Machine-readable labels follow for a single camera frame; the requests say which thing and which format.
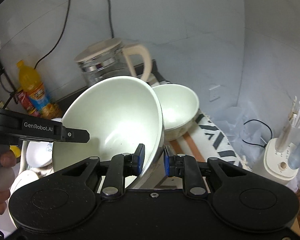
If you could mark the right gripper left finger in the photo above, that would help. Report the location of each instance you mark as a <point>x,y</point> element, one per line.
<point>118,168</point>

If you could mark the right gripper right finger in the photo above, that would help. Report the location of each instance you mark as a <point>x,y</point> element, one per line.
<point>186,168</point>

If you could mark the white blue-rimmed plate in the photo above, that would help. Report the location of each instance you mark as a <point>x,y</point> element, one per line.
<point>39,154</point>

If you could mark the large white bowl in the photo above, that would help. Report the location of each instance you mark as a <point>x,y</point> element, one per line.
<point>119,113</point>

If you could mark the person's left hand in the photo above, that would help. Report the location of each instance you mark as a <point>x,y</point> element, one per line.
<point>7,160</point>

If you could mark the patterned table cloth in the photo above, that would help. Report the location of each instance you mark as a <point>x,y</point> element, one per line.
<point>203,140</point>

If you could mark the red soda can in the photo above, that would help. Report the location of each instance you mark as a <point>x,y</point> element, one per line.
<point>26,103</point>

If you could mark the orange juice bottle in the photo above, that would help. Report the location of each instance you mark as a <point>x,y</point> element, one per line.
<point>33,86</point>

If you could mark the small cream bowl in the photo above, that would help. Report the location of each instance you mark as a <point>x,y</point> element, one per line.
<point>180,106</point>

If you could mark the cream utensil holder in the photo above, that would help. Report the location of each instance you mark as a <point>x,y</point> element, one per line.
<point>278,150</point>

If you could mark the glass electric kettle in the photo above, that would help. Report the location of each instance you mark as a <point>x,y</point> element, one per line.
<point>111,58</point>

